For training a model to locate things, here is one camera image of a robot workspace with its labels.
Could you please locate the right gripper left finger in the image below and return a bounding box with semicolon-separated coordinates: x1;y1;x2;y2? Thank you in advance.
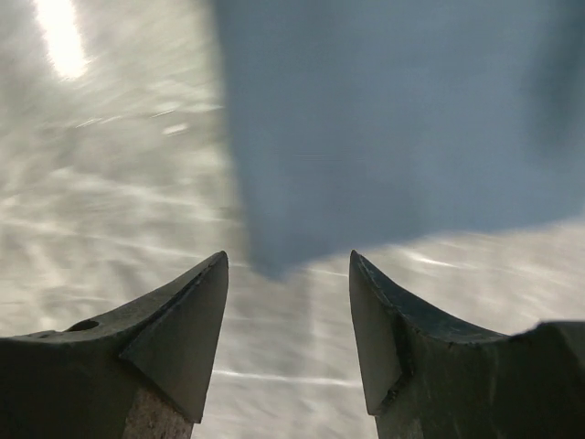
1;252;228;438

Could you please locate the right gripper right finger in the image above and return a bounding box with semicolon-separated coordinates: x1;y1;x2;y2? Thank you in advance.
349;252;584;438

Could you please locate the blue-grey t-shirt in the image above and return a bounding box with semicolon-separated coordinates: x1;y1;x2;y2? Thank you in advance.
212;1;584;278

